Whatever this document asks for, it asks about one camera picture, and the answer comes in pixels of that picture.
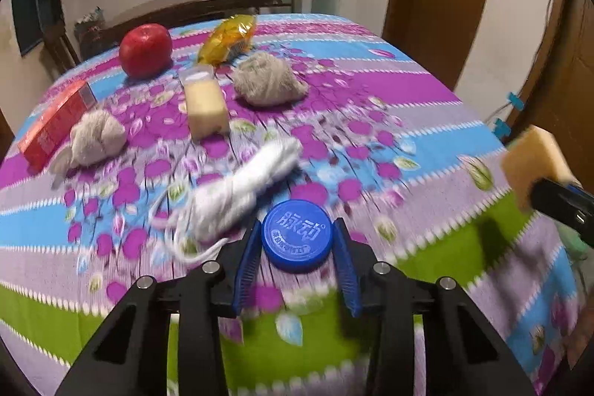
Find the blue bottle cap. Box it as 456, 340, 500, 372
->
261, 200, 334, 272

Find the dark wooden table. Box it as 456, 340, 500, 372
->
104, 0, 282, 37

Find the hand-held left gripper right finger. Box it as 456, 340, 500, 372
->
333, 217, 536, 396

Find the pale green plastic bag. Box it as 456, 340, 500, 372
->
558, 222, 594, 260

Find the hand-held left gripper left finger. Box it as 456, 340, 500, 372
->
55, 220, 263, 396

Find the dark bag of clutter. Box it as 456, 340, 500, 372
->
74, 7, 108, 59

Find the yellow snack packet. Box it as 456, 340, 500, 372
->
197, 14, 259, 66

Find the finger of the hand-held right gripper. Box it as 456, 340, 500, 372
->
531, 177, 594, 247

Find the white yarn bundle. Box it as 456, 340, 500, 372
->
147, 137, 304, 264

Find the pink red carton box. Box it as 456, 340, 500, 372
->
19, 79, 98, 174

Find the red apple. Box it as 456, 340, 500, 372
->
119, 23, 174, 79

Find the grey yarn ball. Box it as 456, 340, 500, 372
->
49, 109, 128, 187
231, 52, 310, 107

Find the yellow sponge block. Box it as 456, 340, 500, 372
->
500, 124, 582, 212
179, 66, 231, 142

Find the wrapped yellow sponge block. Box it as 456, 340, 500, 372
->
179, 66, 231, 142

